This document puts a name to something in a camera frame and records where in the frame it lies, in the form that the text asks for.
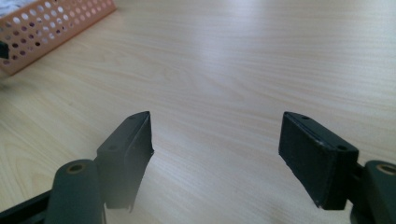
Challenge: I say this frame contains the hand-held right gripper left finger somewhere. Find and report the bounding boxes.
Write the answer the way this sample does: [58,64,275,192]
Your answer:
[94,110,155,213]

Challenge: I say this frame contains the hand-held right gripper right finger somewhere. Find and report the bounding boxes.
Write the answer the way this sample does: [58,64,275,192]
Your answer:
[277,111,360,211]

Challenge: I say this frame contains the white garment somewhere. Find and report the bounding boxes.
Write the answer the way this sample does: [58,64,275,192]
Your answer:
[0,0,35,19]

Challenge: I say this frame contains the pink perforated plastic basket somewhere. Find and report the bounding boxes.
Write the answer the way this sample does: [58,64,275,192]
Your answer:
[0,0,118,77]

